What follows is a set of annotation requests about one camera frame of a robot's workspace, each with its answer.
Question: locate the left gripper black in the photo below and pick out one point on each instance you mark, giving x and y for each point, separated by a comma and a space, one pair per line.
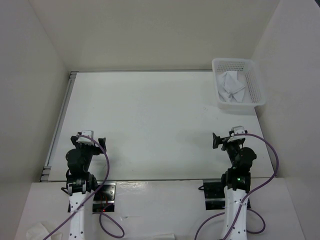
97, 150

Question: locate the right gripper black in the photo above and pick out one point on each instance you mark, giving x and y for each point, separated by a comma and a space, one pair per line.
218, 140

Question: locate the white skirt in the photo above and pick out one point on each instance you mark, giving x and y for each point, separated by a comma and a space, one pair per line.
230, 88

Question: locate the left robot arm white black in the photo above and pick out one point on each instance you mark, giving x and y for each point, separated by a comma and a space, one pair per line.
80, 184

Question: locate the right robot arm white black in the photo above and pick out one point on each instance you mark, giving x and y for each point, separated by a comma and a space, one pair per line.
236, 182

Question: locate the white perforated plastic basket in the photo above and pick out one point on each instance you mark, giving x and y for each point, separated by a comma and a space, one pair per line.
249, 75

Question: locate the crumpled white tissue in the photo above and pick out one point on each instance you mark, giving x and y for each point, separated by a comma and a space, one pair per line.
40, 230

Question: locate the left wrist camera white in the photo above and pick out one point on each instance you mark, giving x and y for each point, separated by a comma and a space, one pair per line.
85, 137

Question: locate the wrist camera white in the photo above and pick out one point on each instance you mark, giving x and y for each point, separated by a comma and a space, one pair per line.
85, 137
236, 130

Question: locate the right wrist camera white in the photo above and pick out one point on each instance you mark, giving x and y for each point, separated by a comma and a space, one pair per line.
236, 130

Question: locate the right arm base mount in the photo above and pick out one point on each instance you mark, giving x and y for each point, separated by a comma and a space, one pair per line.
214, 195

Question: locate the aluminium table edge rail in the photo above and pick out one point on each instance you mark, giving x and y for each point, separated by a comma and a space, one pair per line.
57, 131

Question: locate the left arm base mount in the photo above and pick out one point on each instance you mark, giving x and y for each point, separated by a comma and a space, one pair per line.
102, 201

